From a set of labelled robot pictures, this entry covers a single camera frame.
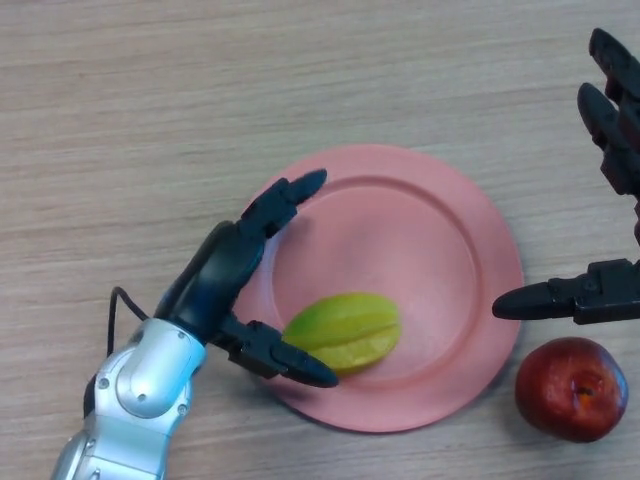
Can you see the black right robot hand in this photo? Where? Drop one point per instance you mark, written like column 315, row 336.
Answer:
column 607, row 300

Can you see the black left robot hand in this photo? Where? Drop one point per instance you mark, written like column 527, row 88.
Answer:
column 215, row 280

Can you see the yellow starfruit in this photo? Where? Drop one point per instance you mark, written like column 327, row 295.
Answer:
column 350, row 330

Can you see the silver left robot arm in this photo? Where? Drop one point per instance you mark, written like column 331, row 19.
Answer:
column 140, row 390

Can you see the pink round plate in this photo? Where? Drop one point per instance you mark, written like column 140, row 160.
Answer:
column 425, row 240

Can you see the red apple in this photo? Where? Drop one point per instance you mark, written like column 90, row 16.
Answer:
column 570, row 392

